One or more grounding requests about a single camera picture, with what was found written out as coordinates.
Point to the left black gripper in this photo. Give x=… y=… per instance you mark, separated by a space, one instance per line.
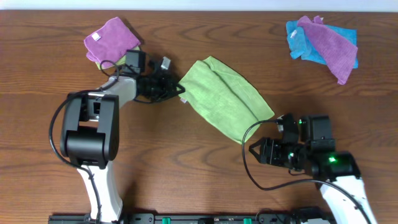
x=168 y=87

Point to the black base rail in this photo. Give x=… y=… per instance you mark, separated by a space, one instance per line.
x=265 y=216

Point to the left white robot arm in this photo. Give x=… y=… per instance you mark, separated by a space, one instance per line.
x=89 y=140

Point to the folded green cloth under purple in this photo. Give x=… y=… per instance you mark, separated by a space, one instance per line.
x=120 y=62

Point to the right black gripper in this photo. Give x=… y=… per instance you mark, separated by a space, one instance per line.
x=265 y=151

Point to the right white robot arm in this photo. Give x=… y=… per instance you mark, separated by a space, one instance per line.
x=307 y=149

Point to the purple cloth on blue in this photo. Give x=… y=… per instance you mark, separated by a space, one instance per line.
x=338 y=52

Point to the green microfiber cloth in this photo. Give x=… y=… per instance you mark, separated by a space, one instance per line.
x=224 y=98

